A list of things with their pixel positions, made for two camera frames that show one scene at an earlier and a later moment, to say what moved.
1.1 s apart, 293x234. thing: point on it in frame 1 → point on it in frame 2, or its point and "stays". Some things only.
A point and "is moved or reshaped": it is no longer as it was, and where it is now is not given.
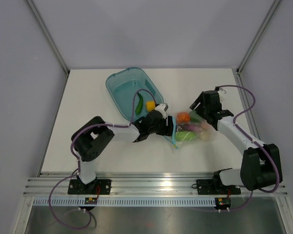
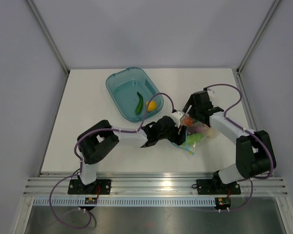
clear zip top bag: [188, 126] is moved or reshaped
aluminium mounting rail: [139, 184] stays
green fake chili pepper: [139, 107] stays
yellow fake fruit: [150, 106] stays
